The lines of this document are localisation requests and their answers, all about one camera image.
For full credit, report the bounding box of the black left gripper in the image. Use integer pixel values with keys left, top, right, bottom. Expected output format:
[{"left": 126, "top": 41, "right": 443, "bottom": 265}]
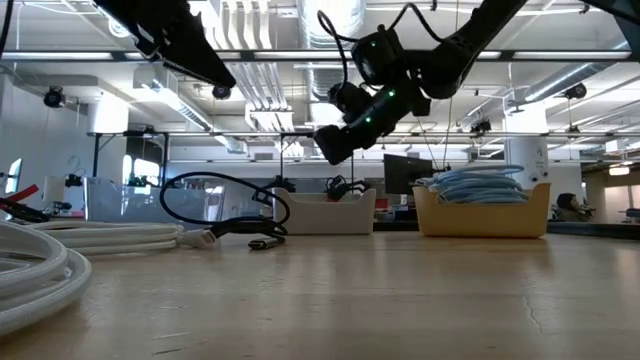
[{"left": 93, "top": 0, "right": 237, "bottom": 89}]

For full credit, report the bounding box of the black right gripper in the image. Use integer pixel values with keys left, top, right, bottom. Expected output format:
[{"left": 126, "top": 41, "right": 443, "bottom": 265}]
[{"left": 312, "top": 81, "right": 433, "bottom": 167}]

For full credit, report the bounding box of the short black usb cable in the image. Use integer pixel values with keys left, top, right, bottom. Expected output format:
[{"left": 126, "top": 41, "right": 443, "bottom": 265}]
[{"left": 324, "top": 174, "right": 372, "bottom": 202}]

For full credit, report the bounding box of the long black usb cable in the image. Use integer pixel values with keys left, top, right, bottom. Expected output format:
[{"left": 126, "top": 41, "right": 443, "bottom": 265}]
[{"left": 159, "top": 171, "right": 292, "bottom": 252}]

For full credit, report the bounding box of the light blue cable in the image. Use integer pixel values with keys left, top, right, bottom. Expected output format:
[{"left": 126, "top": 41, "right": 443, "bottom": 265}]
[
  {"left": 432, "top": 164, "right": 526, "bottom": 178},
  {"left": 417, "top": 173, "right": 525, "bottom": 193},
  {"left": 435, "top": 187, "right": 531, "bottom": 206}
]

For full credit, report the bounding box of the white plastic bin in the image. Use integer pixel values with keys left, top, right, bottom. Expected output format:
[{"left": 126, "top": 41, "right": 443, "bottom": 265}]
[{"left": 271, "top": 186, "right": 378, "bottom": 237}]

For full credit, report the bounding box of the black computer monitor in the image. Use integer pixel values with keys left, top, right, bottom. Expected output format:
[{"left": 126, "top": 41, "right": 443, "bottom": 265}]
[{"left": 382, "top": 153, "right": 435, "bottom": 197}]

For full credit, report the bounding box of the yellow plastic bin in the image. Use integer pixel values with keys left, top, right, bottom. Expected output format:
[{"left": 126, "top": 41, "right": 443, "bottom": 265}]
[{"left": 412, "top": 181, "right": 552, "bottom": 239}]

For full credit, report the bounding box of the clear grey plastic bin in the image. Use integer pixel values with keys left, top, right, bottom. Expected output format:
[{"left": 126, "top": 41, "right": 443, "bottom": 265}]
[{"left": 82, "top": 176, "right": 227, "bottom": 227}]

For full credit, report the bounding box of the white round pillar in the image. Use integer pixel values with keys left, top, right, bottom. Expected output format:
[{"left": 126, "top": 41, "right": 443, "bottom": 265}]
[{"left": 503, "top": 102, "right": 550, "bottom": 191}]

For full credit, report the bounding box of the person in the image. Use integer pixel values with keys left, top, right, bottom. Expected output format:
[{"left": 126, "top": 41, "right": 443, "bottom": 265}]
[{"left": 552, "top": 191, "right": 597, "bottom": 224}]

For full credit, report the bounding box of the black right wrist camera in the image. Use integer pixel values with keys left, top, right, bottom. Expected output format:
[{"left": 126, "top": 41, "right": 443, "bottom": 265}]
[{"left": 327, "top": 81, "right": 375, "bottom": 126}]

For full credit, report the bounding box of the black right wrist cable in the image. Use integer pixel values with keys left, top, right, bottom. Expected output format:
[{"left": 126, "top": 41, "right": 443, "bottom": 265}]
[{"left": 316, "top": 1, "right": 451, "bottom": 87}]

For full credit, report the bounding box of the silver ventilation duct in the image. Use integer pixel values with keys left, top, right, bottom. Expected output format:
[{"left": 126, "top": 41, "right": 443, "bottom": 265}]
[{"left": 297, "top": 0, "right": 367, "bottom": 157}]

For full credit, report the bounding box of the red strap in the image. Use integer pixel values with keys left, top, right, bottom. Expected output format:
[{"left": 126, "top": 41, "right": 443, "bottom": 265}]
[{"left": 0, "top": 183, "right": 41, "bottom": 205}]

